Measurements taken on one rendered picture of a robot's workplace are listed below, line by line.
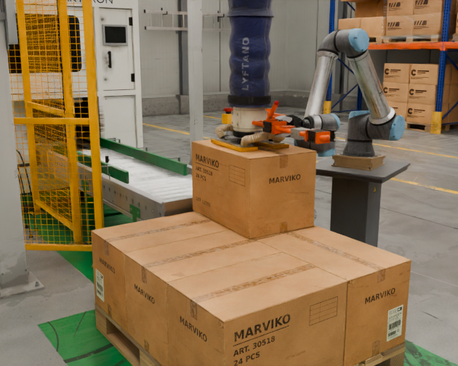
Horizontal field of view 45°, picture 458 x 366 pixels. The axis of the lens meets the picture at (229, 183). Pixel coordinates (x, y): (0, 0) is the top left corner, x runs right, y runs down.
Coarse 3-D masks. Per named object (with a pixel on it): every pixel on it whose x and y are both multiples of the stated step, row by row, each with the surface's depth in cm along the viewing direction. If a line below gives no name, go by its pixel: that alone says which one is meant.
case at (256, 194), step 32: (192, 160) 309; (224, 160) 278; (256, 160) 259; (288, 160) 269; (224, 192) 282; (256, 192) 263; (288, 192) 273; (224, 224) 286; (256, 224) 267; (288, 224) 277
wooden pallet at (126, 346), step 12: (96, 312) 290; (96, 324) 293; (108, 324) 281; (108, 336) 280; (120, 336) 280; (120, 348) 269; (132, 348) 269; (396, 348) 247; (132, 360) 258; (144, 360) 245; (372, 360) 238; (384, 360) 243; (396, 360) 249
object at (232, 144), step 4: (212, 140) 299; (216, 140) 296; (220, 140) 294; (224, 140) 293; (228, 140) 293; (240, 140) 281; (220, 144) 291; (224, 144) 287; (228, 144) 284; (232, 144) 283; (236, 144) 282; (240, 144) 282; (232, 148) 280; (236, 148) 276; (240, 148) 273; (244, 148) 273; (248, 148) 274; (252, 148) 275; (256, 148) 276
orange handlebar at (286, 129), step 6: (276, 114) 312; (282, 114) 310; (276, 126) 263; (282, 126) 258; (288, 126) 258; (294, 126) 258; (282, 132) 258; (288, 132) 254; (300, 132) 246; (324, 138) 234
